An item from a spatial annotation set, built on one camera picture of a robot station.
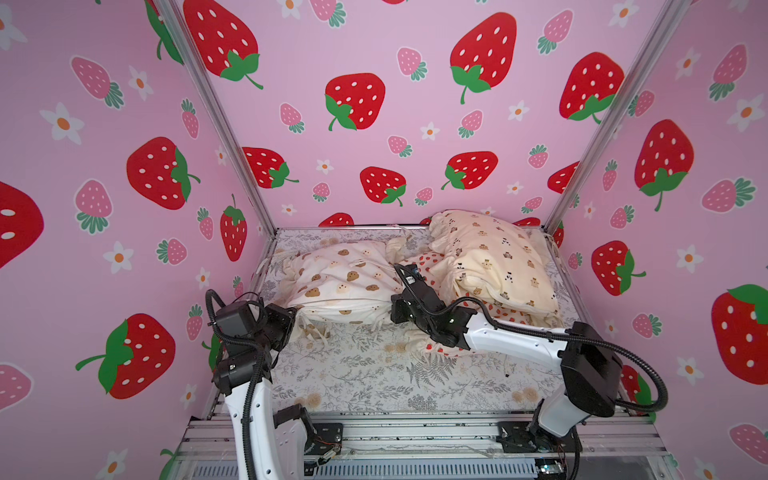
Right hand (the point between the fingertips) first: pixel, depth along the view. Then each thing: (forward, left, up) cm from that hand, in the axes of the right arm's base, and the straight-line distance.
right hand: (386, 301), depth 80 cm
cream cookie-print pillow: (+6, +12, -1) cm, 13 cm away
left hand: (-6, +22, +5) cm, 24 cm away
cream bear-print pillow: (+14, -31, +2) cm, 34 cm away
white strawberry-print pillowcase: (+17, -11, -6) cm, 21 cm away
